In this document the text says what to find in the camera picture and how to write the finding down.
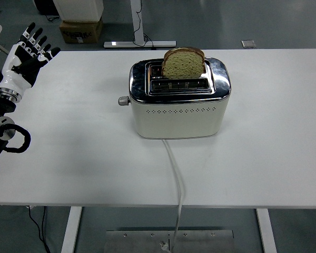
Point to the grey metal plate with screws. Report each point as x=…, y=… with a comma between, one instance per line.
x=205, y=242

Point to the cream and chrome toaster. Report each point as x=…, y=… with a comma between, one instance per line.
x=173, y=124

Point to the brown cardboard box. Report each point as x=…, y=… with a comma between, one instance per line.
x=80, y=33

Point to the black box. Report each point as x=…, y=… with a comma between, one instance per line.
x=44, y=6

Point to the grey floor socket plate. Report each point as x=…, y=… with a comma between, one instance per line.
x=248, y=44

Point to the white container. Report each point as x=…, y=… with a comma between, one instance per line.
x=79, y=9

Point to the grey toaster lever knob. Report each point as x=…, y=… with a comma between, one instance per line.
x=123, y=101

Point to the white table leg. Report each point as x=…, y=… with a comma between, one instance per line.
x=266, y=232
x=71, y=232

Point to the white desk leg with foot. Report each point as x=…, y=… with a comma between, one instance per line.
x=133, y=21

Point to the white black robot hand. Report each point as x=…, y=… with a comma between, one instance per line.
x=11, y=79

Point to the brown bread slice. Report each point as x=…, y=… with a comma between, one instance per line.
x=183, y=66

